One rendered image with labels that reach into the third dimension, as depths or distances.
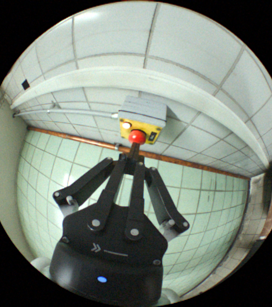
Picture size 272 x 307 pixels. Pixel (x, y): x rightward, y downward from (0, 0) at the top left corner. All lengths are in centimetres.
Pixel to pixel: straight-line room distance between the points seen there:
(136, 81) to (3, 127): 113
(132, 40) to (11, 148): 119
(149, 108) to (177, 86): 8
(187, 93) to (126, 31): 17
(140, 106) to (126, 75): 8
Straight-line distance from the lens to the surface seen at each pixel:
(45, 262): 65
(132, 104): 23
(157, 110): 23
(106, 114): 27
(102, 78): 23
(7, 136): 117
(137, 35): 20
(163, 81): 20
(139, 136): 22
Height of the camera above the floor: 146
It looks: 2 degrees down
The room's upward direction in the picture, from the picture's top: 77 degrees counter-clockwise
